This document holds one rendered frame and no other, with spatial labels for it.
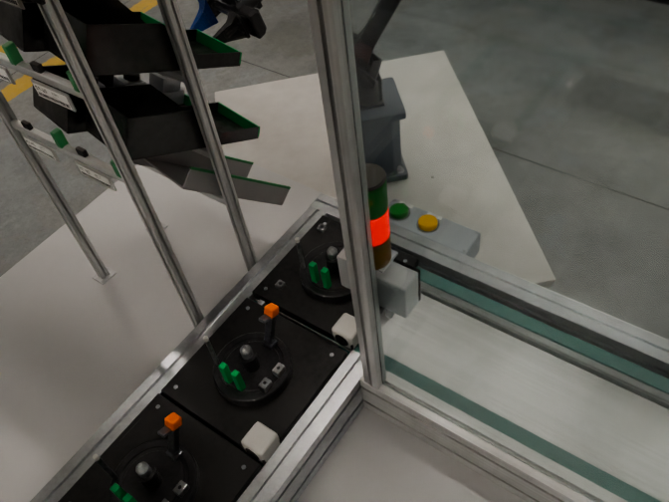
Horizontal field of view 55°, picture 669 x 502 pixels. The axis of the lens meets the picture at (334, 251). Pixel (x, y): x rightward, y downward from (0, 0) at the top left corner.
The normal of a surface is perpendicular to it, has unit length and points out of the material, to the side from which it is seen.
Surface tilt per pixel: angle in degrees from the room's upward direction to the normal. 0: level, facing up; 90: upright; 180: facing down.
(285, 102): 0
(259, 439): 0
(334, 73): 90
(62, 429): 0
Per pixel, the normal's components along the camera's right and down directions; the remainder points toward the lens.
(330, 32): -0.58, 0.65
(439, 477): -0.11, -0.65
